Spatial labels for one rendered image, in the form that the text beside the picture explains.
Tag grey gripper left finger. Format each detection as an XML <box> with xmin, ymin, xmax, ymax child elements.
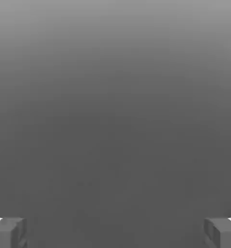
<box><xmin>0</xmin><ymin>217</ymin><xmax>28</xmax><ymax>248</ymax></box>

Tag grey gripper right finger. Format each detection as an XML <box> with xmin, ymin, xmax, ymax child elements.
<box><xmin>203</xmin><ymin>217</ymin><xmax>231</xmax><ymax>248</ymax></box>

